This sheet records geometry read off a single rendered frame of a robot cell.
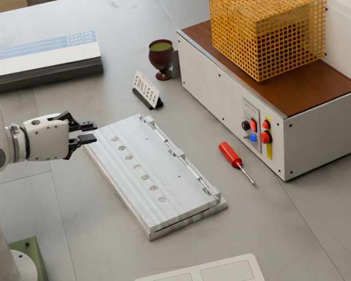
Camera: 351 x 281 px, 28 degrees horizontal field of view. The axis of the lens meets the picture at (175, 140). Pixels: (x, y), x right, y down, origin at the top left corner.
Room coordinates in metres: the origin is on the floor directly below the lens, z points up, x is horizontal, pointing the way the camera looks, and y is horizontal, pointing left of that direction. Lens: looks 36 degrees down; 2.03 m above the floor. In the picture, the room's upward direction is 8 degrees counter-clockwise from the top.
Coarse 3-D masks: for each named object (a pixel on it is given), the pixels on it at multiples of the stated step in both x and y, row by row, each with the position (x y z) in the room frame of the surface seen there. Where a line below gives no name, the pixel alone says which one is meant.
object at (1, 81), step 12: (60, 36) 2.09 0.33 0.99; (72, 36) 2.08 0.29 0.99; (0, 48) 2.07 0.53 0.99; (12, 48) 2.06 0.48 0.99; (84, 60) 1.97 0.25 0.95; (96, 60) 1.98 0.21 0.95; (24, 72) 1.95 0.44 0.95; (36, 72) 1.96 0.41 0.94; (48, 72) 1.96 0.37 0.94; (60, 72) 1.96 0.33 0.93; (72, 72) 1.97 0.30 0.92; (84, 72) 1.97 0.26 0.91; (96, 72) 1.97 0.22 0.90; (0, 84) 1.94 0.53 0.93; (12, 84) 1.95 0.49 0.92; (24, 84) 1.95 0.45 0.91; (36, 84) 1.95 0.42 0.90
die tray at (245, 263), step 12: (204, 264) 1.07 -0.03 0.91; (216, 264) 1.06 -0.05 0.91; (228, 264) 1.06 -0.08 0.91; (240, 264) 1.05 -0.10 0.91; (252, 264) 1.05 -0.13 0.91; (156, 276) 1.05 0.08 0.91; (168, 276) 1.05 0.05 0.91; (180, 276) 1.04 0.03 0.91; (192, 276) 1.04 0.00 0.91; (204, 276) 1.03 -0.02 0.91; (216, 276) 1.03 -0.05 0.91; (228, 276) 1.02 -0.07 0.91; (240, 276) 1.02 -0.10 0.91; (252, 276) 1.02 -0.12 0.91
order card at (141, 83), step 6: (138, 72) 1.85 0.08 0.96; (138, 78) 1.83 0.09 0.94; (144, 78) 1.81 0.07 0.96; (138, 84) 1.82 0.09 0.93; (144, 84) 1.79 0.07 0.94; (150, 84) 1.77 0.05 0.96; (138, 90) 1.81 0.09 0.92; (144, 90) 1.78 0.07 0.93; (150, 90) 1.75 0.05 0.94; (156, 90) 1.73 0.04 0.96; (144, 96) 1.77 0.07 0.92; (150, 96) 1.74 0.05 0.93; (156, 96) 1.72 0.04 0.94; (150, 102) 1.73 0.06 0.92; (156, 102) 1.71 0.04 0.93
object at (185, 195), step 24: (120, 120) 1.62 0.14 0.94; (96, 144) 1.53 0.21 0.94; (120, 144) 1.51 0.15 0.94; (144, 144) 1.49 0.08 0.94; (120, 168) 1.41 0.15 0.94; (144, 168) 1.39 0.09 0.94; (168, 168) 1.38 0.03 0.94; (192, 168) 1.37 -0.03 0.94; (144, 192) 1.30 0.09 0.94; (168, 192) 1.29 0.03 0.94; (192, 192) 1.28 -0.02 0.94; (144, 216) 1.21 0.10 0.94; (168, 216) 1.20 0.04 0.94
